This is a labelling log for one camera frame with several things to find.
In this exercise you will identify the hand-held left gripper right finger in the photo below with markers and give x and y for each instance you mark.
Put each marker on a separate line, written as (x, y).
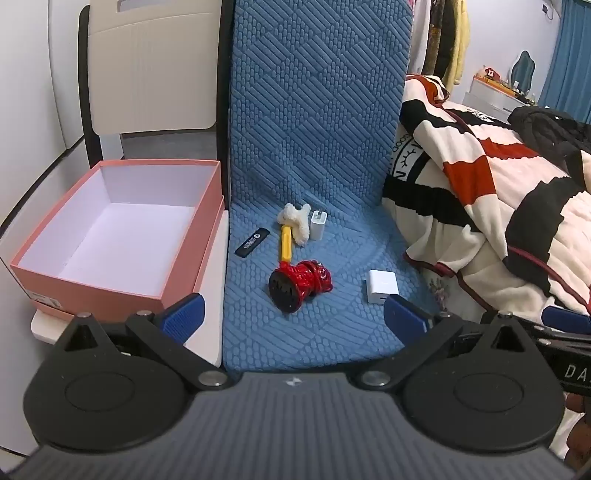
(405, 319)

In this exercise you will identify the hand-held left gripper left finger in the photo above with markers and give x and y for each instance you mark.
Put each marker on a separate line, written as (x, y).
(184, 317)

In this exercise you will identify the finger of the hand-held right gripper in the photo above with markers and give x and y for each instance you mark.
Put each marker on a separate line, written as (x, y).
(567, 319)

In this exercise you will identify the pink cardboard box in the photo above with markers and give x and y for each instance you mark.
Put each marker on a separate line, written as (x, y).
(184, 258)

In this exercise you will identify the black lighter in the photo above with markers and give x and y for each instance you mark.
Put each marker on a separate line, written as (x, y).
(251, 243)

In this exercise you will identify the white plush toy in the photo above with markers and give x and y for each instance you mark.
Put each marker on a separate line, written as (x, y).
(295, 218)

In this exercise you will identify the person's right hand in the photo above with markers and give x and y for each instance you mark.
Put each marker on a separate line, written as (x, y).
(582, 443)

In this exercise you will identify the white side table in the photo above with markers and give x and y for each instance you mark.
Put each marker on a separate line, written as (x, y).
(210, 323)

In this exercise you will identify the white square charger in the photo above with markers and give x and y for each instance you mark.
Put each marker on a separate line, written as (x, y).
(382, 286)

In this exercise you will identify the floral bed sheet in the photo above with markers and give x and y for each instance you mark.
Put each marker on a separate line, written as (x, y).
(436, 284)

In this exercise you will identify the red lion figurine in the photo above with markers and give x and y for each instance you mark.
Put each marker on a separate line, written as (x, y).
(302, 281)

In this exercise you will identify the small white charger plug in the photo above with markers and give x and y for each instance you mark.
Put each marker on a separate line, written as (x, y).
(317, 225)

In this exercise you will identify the pink box lid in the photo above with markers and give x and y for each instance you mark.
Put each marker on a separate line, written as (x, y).
(55, 310)

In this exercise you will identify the red black cream striped blanket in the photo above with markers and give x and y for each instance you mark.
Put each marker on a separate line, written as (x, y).
(461, 184)

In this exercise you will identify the black jacket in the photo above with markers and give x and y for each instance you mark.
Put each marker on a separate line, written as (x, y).
(549, 131)

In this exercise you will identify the blue textured mat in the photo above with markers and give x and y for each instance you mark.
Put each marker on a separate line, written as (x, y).
(314, 115)

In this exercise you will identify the white dresser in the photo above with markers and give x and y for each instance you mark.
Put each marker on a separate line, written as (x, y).
(489, 99)

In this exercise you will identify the teal desk chair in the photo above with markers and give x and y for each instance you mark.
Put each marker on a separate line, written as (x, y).
(524, 69)

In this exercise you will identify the red toy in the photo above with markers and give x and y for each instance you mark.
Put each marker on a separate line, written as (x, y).
(489, 74)

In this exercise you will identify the blue curtain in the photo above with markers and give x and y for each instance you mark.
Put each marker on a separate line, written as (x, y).
(570, 55)

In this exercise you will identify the yellow hanging garment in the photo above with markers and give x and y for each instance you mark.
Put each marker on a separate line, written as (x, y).
(459, 41)

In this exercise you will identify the dark patterned hanging garment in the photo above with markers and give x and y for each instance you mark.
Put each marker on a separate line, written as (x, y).
(438, 37)

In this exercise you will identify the white hanging garment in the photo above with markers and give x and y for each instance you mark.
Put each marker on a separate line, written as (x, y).
(419, 32)

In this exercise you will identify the beige chair with black frame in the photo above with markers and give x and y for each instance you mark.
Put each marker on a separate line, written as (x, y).
(152, 69)

